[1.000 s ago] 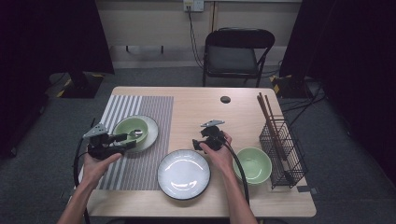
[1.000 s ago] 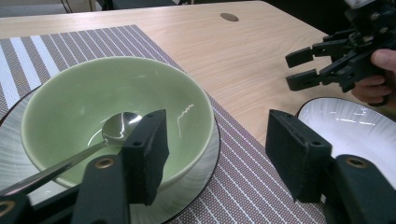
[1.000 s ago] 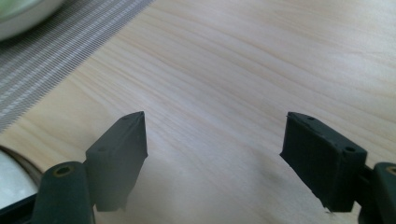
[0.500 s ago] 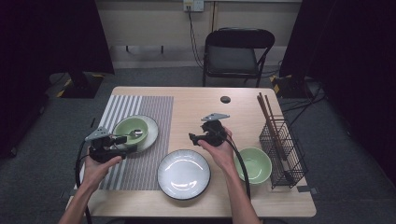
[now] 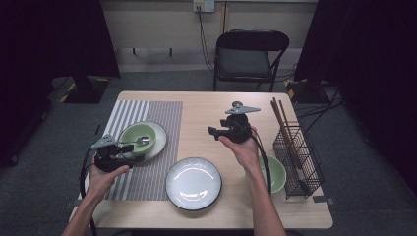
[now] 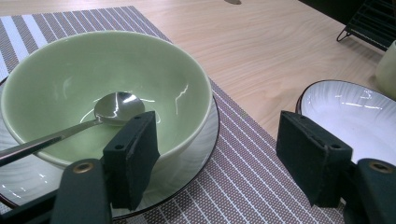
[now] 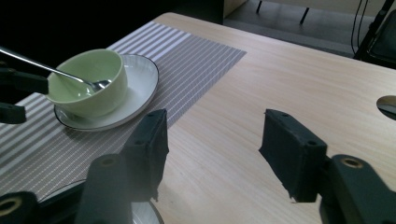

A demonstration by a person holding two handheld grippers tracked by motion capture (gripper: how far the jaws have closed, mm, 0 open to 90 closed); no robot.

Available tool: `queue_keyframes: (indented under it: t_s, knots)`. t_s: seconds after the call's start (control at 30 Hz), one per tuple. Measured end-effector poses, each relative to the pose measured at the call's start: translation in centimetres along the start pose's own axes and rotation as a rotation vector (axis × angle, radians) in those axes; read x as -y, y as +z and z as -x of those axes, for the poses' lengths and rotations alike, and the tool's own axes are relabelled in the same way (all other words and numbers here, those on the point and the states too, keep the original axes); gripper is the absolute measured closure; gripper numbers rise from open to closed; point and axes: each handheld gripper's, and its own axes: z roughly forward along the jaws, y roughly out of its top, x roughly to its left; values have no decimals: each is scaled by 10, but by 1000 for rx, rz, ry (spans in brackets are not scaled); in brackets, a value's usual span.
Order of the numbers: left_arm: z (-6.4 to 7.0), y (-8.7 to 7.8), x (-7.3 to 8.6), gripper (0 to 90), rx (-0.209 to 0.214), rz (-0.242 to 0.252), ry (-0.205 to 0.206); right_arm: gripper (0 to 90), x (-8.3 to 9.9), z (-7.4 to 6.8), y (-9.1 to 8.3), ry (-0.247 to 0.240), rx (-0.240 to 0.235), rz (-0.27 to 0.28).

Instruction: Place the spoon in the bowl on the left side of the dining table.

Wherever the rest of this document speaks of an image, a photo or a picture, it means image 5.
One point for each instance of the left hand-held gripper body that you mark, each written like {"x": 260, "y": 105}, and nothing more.
{"x": 109, "y": 159}

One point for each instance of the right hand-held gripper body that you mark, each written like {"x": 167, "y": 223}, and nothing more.
{"x": 239, "y": 129}

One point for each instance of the metal spoon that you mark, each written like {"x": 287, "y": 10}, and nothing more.
{"x": 143, "y": 140}

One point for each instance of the green ceramic bowl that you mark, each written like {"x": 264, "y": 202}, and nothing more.
{"x": 278, "y": 173}
{"x": 137, "y": 131}

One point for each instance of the white plate black rim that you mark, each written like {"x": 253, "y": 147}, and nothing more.
{"x": 160, "y": 141}
{"x": 193, "y": 183}

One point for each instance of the person's left hand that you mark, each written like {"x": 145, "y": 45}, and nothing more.
{"x": 101, "y": 183}

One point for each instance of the person's right hand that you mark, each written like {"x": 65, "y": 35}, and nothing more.
{"x": 247, "y": 154}

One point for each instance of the grey striped placemat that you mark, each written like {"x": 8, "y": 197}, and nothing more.
{"x": 157, "y": 177}

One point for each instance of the small black floor object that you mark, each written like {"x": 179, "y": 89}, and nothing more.
{"x": 97, "y": 129}

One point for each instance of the brown wooden chopstick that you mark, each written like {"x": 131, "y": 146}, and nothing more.
{"x": 283, "y": 113}
{"x": 278, "y": 118}

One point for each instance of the grey tape piece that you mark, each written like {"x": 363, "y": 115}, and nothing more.
{"x": 70, "y": 205}
{"x": 323, "y": 200}

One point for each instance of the black stand base striped tape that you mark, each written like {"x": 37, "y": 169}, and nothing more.
{"x": 85, "y": 93}
{"x": 305, "y": 93}

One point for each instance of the black folding chair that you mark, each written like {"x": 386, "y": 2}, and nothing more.
{"x": 249, "y": 59}

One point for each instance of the dark curtain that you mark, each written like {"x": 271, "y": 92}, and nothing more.
{"x": 367, "y": 65}
{"x": 39, "y": 65}

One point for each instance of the white wall socket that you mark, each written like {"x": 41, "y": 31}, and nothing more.
{"x": 204, "y": 5}

